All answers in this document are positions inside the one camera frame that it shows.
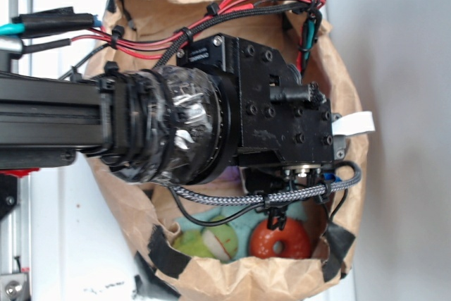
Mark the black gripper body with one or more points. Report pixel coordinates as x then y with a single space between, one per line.
272 124

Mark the blue sponge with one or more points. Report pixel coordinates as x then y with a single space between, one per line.
332 177

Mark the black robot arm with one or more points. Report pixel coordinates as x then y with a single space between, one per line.
157 125

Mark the brown paper bag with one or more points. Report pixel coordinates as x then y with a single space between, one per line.
146 213

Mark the teal microfiber cloth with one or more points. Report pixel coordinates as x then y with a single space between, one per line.
243 225

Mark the green plush frog toy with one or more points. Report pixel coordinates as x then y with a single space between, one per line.
218 242

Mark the red plastic ring toy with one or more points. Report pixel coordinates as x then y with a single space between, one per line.
292 242

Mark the aluminium frame rail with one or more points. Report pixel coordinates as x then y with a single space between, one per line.
16 281

